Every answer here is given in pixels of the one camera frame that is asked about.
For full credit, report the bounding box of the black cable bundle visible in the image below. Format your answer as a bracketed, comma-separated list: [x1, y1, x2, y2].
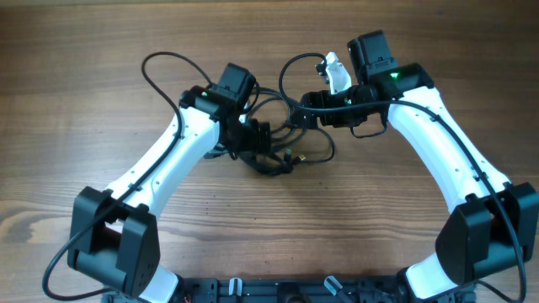
[252, 86, 336, 166]

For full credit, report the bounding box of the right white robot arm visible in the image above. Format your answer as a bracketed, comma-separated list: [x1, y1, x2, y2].
[291, 30, 538, 302]

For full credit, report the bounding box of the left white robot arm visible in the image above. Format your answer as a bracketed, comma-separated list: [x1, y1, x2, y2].
[67, 64, 271, 302]

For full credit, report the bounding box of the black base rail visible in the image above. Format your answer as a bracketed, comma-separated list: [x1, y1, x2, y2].
[100, 275, 477, 303]

